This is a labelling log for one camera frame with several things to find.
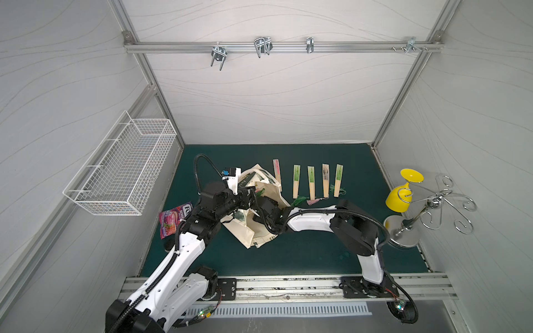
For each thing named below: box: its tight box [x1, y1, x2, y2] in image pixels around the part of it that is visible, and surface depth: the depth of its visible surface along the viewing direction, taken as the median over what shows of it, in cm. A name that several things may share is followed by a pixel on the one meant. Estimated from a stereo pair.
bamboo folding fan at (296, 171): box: [291, 164, 309, 208], surface depth 104 cm
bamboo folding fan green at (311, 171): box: [306, 165, 316, 201], surface depth 106 cm
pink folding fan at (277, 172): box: [272, 158, 283, 192], surface depth 110 cm
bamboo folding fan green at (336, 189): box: [329, 163, 347, 198], surface depth 106 cm
